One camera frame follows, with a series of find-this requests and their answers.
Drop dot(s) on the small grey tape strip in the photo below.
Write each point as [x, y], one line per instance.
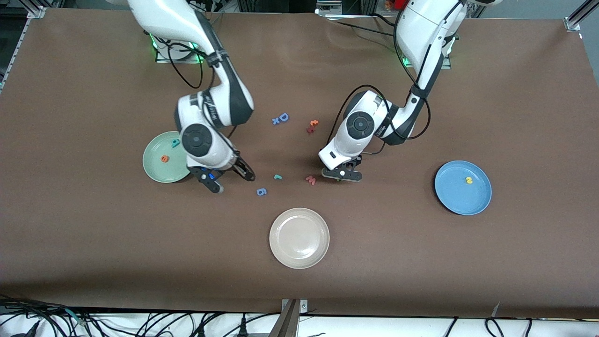
[495, 310]

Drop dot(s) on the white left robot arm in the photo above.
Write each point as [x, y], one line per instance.
[421, 28]

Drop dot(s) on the aluminium table clamp bracket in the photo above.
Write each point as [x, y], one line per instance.
[290, 320]

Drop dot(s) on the pink foam letter W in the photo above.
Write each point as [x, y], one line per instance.
[310, 180]

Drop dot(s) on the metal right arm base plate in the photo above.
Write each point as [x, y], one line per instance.
[161, 58]

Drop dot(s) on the aluminium frame rail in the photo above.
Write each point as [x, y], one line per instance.
[36, 12]
[578, 18]

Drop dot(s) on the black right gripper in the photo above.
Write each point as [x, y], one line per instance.
[239, 166]

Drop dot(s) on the blue plate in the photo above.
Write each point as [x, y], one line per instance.
[454, 196]

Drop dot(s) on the beige plate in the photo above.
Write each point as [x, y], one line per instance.
[299, 238]

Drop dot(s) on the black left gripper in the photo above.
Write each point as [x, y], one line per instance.
[358, 161]

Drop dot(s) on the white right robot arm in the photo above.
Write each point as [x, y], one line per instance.
[164, 18]

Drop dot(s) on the mint green plate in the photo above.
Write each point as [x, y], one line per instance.
[154, 168]

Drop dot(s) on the red background box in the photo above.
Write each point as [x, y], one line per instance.
[401, 3]

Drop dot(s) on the brown table mat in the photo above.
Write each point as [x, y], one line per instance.
[93, 234]

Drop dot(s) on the blue foam letter D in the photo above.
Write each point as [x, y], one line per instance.
[281, 117]

